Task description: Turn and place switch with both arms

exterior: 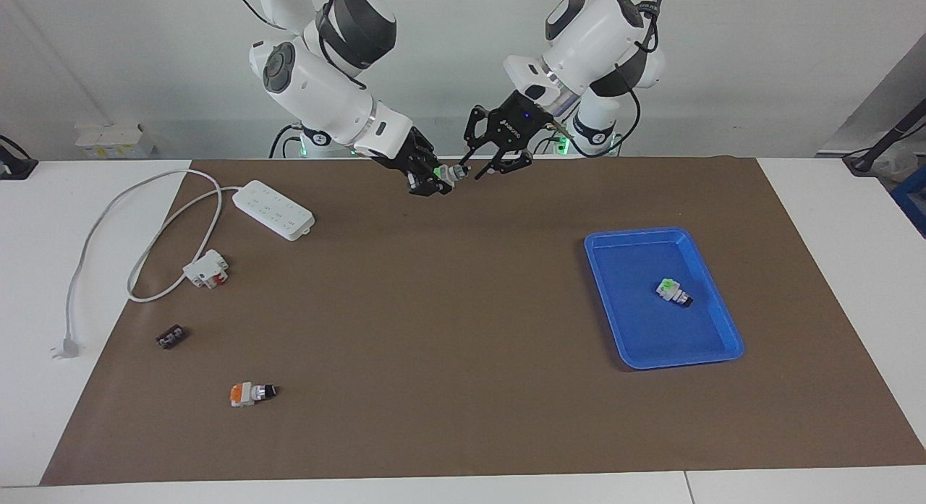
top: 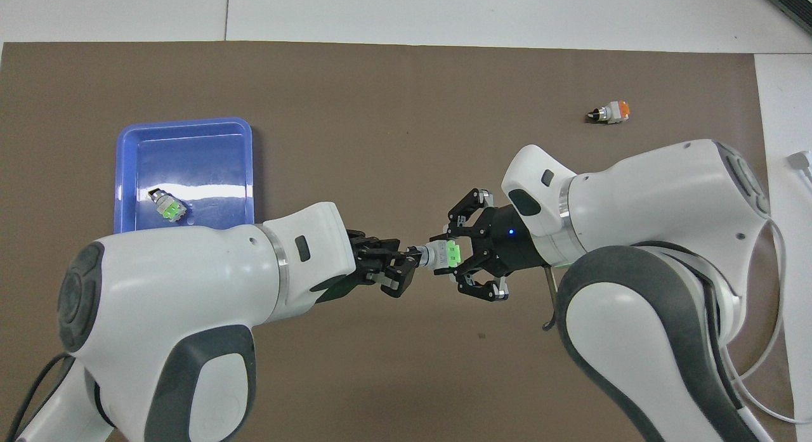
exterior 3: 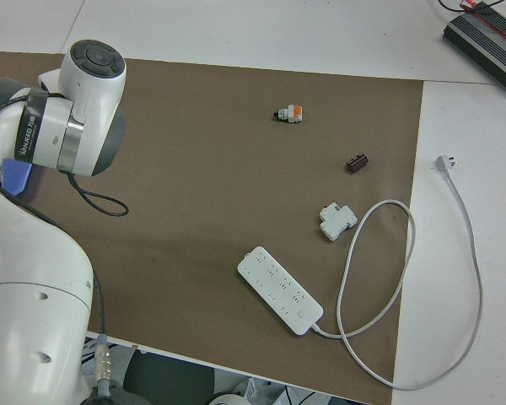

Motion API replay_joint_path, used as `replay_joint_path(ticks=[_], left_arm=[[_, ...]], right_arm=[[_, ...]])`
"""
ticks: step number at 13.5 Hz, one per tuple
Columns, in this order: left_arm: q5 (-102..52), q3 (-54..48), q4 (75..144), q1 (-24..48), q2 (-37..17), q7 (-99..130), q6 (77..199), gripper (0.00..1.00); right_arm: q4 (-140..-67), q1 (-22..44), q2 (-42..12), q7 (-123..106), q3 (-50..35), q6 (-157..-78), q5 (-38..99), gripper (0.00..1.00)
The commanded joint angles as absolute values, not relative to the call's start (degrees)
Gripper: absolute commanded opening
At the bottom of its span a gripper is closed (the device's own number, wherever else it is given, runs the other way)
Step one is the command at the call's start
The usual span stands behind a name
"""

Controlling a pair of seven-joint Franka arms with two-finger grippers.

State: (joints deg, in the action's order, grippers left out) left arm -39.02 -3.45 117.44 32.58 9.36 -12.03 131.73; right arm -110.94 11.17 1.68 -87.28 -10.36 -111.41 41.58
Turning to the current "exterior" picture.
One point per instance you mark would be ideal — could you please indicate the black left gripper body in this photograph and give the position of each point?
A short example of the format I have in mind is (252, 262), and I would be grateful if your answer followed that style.
(517, 124)

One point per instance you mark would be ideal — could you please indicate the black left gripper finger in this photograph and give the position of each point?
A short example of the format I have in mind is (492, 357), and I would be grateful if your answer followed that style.
(476, 128)
(514, 162)

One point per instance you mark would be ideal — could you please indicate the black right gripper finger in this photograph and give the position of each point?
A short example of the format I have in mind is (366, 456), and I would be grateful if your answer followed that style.
(435, 167)
(430, 186)

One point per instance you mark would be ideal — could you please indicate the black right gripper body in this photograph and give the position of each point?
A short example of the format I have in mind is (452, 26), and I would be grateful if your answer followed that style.
(412, 153)

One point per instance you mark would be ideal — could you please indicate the green selector switch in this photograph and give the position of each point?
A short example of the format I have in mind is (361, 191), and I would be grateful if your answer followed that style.
(452, 174)
(670, 291)

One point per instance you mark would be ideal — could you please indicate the white power strip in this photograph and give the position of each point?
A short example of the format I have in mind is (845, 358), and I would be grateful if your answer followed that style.
(275, 211)

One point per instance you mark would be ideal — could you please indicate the brown table mat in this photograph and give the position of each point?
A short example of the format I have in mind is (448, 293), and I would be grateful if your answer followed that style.
(463, 345)

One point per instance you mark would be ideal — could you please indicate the blue plastic tray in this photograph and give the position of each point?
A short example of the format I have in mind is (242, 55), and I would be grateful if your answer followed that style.
(651, 330)

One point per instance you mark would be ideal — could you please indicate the white and red contact block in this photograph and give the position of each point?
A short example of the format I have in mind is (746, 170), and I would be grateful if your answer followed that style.
(206, 269)

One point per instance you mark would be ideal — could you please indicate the small black terminal block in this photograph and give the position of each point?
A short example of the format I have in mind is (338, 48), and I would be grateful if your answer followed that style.
(172, 338)

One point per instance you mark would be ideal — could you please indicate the black stand pole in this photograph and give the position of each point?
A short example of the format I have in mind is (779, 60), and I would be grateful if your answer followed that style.
(893, 135)

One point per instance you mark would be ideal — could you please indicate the clear plastic bag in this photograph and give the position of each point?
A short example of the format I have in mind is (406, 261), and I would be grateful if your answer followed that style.
(897, 164)

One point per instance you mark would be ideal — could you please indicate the black clamp base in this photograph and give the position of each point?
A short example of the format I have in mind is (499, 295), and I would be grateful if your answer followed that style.
(14, 168)

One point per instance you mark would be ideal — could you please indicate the blue crate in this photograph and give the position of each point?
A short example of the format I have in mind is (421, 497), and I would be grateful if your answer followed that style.
(913, 197)

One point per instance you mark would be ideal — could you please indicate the orange selector switch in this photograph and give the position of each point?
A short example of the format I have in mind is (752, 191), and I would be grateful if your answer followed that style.
(246, 394)

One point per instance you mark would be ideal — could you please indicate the white boxes by wall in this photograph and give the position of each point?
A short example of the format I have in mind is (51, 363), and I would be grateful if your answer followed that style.
(112, 141)

